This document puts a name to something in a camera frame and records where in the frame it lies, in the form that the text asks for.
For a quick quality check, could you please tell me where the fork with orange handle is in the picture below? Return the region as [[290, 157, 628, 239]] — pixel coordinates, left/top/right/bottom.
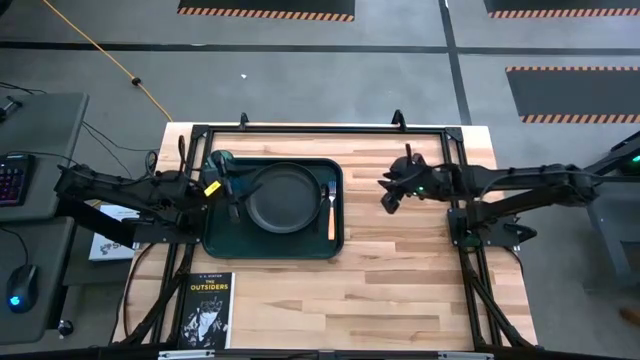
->
[[327, 180, 338, 241]]

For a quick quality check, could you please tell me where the grey desk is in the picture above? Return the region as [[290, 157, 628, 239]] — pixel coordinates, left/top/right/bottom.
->
[[0, 217, 76, 346], [0, 92, 90, 223]]

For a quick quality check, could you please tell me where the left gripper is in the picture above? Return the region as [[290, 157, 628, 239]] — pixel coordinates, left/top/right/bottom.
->
[[197, 153, 265, 225]]

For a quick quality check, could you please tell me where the yellow extension cable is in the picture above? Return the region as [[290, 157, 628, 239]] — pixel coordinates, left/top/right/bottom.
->
[[42, 0, 175, 124]]

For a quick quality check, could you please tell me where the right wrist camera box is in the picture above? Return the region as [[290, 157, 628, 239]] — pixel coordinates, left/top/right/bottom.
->
[[380, 192, 402, 215]]

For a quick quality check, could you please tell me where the black striped floor mat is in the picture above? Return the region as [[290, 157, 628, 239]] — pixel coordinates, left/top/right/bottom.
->
[[483, 0, 640, 20], [505, 66, 640, 125], [177, 0, 356, 23]]

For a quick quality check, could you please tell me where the dark green plastic tray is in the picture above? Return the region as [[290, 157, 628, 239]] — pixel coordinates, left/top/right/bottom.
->
[[202, 157, 345, 260]]

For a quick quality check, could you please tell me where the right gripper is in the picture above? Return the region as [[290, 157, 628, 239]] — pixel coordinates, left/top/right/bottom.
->
[[377, 153, 454, 202]]

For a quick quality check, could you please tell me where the black computer mouse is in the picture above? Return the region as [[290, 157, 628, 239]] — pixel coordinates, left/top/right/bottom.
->
[[5, 263, 40, 315]]

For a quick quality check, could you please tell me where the white printed booklet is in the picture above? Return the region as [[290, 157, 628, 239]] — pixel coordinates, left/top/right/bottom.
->
[[88, 204, 141, 262]]

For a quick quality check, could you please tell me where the black Outsiders paperback book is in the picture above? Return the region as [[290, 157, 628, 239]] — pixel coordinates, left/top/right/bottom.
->
[[177, 272, 236, 350]]

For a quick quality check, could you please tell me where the grey metal cabinet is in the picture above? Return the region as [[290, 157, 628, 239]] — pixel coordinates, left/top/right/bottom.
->
[[582, 189, 640, 291]]

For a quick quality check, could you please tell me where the black spoon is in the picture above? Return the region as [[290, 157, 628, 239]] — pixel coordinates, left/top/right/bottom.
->
[[313, 182, 329, 234]]

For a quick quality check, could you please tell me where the black aluminium table frame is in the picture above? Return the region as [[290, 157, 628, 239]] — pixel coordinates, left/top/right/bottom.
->
[[112, 122, 539, 360]]

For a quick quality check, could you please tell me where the silver metal bracket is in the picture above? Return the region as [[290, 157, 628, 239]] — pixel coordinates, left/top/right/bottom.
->
[[438, 351, 494, 360], [158, 350, 215, 360]]

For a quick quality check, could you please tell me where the black backlit keyboard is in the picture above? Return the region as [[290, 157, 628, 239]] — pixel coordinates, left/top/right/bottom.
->
[[0, 153, 36, 207]]

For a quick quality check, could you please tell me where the teal plastic cup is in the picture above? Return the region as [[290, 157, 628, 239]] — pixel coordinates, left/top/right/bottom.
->
[[207, 148, 254, 201]]

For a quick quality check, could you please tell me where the black round plate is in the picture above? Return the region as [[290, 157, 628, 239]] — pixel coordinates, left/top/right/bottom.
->
[[244, 162, 323, 235]]

